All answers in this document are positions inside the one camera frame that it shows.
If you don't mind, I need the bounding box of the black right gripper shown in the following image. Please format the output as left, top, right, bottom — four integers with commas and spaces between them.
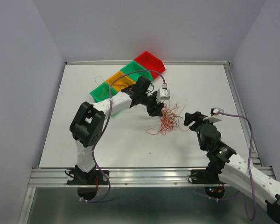
183, 111, 216, 150

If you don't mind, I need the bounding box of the orange wire bundle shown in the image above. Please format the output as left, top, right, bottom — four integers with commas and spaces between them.
146, 99, 189, 136

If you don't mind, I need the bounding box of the dark brown wire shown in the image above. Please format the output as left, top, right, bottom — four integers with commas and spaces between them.
112, 80, 131, 91

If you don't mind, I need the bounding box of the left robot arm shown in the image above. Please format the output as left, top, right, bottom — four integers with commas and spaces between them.
67, 76, 170, 184

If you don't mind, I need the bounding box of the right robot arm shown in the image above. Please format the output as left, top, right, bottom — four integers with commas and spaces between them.
184, 108, 280, 224

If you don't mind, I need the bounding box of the yellow plastic bin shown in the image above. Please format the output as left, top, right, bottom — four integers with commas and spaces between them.
106, 71, 136, 91

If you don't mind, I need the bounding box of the green plastic bin near red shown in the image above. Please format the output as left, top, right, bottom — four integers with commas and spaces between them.
120, 61, 153, 82

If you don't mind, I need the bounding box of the green plastic bin front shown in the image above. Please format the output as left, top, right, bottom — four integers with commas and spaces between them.
90, 82, 110, 103

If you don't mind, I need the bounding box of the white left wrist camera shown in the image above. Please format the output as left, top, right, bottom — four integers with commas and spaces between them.
156, 83, 170, 103

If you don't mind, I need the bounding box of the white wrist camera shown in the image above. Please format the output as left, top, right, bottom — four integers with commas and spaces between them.
203, 107, 224, 123
156, 83, 170, 103

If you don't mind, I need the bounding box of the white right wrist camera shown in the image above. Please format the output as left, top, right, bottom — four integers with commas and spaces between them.
203, 107, 224, 123

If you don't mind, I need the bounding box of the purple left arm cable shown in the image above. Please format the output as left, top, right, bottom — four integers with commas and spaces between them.
91, 70, 168, 203

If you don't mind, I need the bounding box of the aluminium back rail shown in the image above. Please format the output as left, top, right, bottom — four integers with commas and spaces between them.
65, 60, 231, 65

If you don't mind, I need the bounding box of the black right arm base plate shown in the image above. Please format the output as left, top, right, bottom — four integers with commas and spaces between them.
188, 169, 223, 185

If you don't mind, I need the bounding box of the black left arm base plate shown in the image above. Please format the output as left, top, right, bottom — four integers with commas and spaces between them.
64, 169, 108, 186

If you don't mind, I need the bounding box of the aluminium front rail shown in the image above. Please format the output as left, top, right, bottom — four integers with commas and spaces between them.
28, 167, 196, 188

